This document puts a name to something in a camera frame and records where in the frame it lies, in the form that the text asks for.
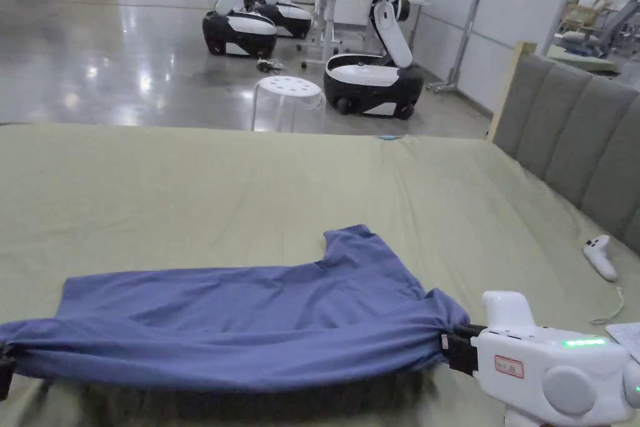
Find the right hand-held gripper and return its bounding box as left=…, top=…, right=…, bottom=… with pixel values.
left=438, top=289, right=640, bottom=427

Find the blue shirt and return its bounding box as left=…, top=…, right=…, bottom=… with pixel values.
left=0, top=224, right=472, bottom=394

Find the white hand controller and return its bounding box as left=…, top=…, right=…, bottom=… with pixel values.
left=582, top=235, right=627, bottom=326

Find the white paper sheet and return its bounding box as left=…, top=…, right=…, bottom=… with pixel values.
left=604, top=321, right=640, bottom=364

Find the grey padded headboard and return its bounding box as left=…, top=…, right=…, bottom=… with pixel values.
left=487, top=41, right=640, bottom=249

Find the bed with pale green sheet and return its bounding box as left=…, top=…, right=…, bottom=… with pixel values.
left=0, top=123, right=640, bottom=427

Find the white plastic stool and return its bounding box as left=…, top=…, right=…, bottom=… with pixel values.
left=251, top=75, right=326, bottom=133

